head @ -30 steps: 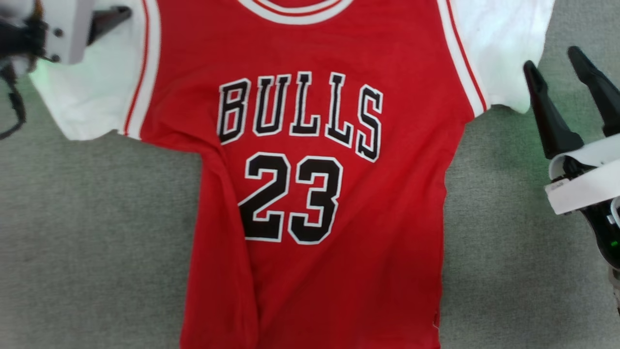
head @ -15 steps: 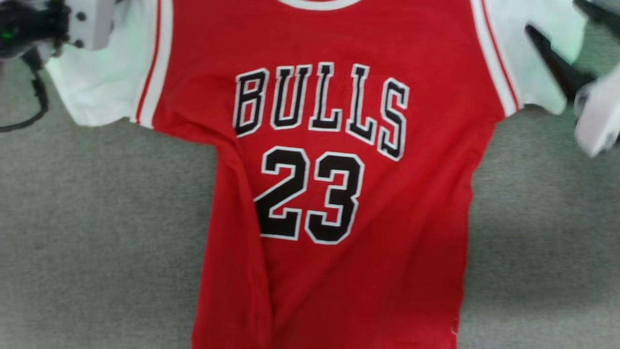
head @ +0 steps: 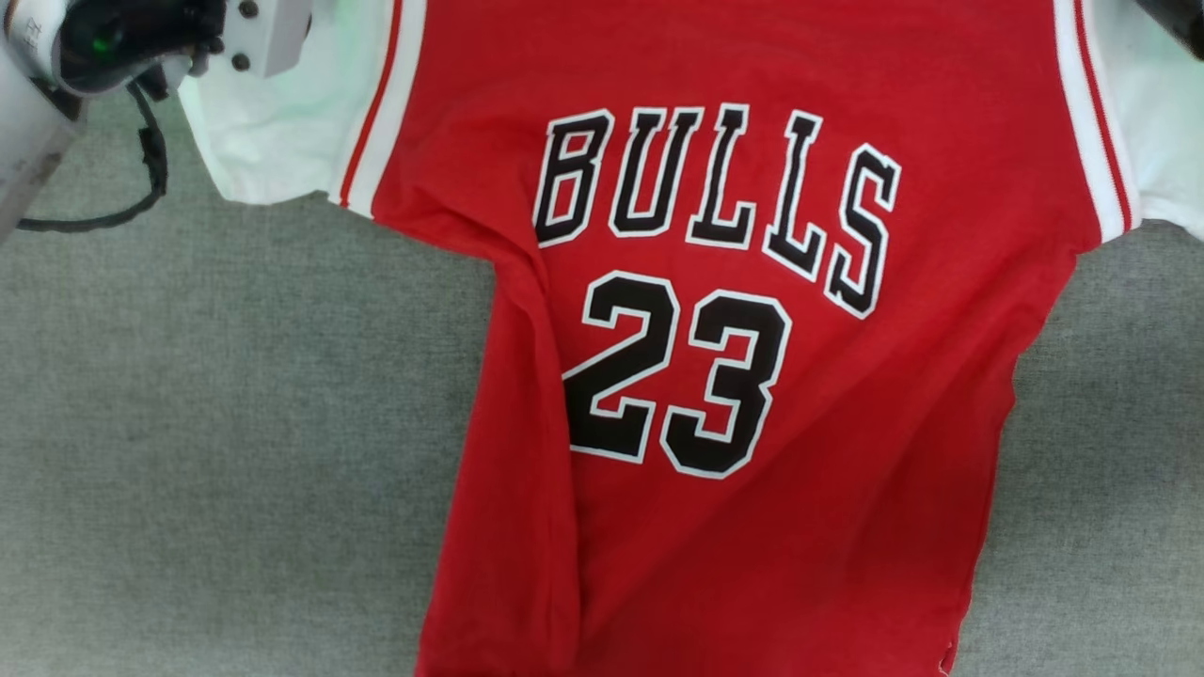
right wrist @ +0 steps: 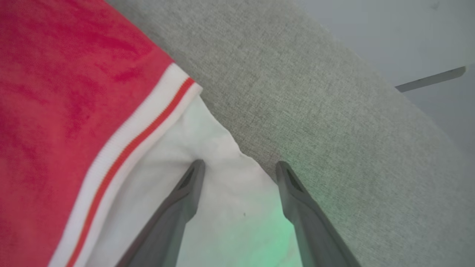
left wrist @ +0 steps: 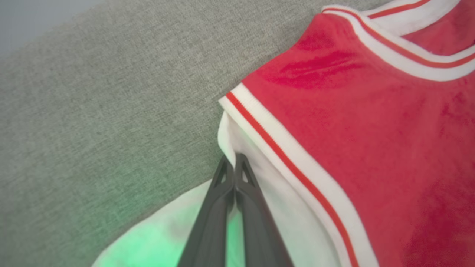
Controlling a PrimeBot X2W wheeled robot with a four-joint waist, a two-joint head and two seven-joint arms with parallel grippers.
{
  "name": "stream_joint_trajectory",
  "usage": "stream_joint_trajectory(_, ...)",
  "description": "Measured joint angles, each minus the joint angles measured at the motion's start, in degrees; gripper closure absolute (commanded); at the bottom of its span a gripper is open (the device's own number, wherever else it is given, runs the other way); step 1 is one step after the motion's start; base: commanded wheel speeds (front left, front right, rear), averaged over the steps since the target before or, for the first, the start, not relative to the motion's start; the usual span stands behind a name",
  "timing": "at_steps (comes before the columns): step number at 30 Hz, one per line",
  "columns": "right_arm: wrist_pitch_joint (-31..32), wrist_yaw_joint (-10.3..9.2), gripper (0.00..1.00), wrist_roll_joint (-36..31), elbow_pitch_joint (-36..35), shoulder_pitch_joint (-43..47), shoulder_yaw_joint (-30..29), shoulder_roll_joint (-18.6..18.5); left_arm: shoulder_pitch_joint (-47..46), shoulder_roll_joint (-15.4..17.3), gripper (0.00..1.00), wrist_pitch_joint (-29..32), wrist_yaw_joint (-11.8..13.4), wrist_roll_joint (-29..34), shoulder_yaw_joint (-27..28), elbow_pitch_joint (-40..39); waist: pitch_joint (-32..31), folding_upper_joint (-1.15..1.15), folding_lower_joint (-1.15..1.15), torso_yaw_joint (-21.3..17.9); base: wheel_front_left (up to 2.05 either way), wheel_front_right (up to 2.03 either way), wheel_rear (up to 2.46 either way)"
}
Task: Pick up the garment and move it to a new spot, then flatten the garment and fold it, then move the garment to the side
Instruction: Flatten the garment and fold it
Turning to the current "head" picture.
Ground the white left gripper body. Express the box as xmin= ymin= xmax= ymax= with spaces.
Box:
xmin=5 ymin=0 xmax=312 ymax=96

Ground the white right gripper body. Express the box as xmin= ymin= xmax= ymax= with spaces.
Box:
xmin=1133 ymin=0 xmax=1204 ymax=60

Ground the red Bulls basketball jersey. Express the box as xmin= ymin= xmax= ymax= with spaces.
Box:
xmin=177 ymin=0 xmax=1204 ymax=677

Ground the thin black cable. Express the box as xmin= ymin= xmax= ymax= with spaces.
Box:
xmin=17 ymin=83 xmax=169 ymax=234

